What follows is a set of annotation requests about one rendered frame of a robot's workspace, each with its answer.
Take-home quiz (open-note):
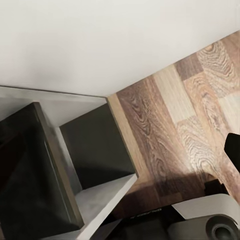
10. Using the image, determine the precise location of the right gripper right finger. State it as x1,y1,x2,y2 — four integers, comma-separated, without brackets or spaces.
224,133,240,173

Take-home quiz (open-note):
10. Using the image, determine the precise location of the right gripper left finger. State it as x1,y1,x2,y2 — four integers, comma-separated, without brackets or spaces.
0,133,26,193

